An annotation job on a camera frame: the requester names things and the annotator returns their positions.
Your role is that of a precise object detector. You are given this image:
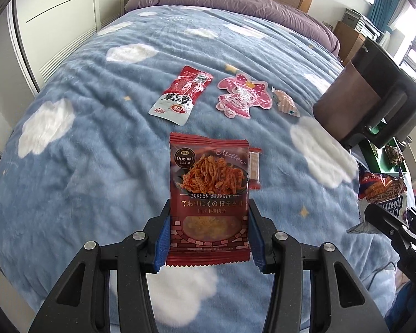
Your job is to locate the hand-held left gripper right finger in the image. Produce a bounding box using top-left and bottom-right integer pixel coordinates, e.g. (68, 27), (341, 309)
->
(248, 198), (390, 333)

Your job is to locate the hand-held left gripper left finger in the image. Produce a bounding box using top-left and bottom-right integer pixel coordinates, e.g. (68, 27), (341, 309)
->
(33, 198), (172, 333)

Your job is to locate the white and blue snack packet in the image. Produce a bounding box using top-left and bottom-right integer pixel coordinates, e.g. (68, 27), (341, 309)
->
(347, 165), (409, 234)

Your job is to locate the green cardboard box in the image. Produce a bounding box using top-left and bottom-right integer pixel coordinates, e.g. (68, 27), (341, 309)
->
(362, 138), (409, 178)

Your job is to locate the brown snack packet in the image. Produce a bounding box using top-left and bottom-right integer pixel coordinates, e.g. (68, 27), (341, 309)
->
(385, 146), (407, 167)

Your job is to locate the dark red jerky packet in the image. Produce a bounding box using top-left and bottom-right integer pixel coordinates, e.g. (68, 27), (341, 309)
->
(166, 132), (252, 266)

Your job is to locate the small red bar packet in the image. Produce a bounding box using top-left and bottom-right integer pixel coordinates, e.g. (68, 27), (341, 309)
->
(248, 147), (263, 191)

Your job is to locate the red and white snack packet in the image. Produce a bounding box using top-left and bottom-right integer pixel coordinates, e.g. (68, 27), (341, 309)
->
(148, 65), (214, 126)

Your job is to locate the blue cloud print blanket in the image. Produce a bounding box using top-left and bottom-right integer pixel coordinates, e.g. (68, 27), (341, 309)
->
(0, 5), (403, 333)

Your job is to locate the black and brown electric kettle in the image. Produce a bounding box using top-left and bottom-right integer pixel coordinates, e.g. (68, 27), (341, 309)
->
(312, 40), (416, 150)

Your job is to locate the small clear sausage packet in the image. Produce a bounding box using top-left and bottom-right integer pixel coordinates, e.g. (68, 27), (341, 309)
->
(271, 87), (301, 118)

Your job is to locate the pink cartoon figure packet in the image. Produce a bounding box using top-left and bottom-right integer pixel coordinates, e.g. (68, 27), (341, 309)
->
(217, 70), (274, 119)

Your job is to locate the wooden drawer cabinet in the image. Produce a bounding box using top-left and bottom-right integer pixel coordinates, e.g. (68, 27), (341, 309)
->
(334, 21), (366, 63)

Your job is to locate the white and grey printer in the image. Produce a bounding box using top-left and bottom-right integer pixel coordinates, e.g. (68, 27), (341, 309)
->
(341, 9), (382, 39)

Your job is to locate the teal curtain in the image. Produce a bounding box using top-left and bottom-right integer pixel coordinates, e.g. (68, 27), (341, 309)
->
(367, 0), (408, 35)

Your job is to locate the white wardrobe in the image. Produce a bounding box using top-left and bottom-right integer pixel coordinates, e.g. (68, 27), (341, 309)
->
(7, 0), (153, 87)

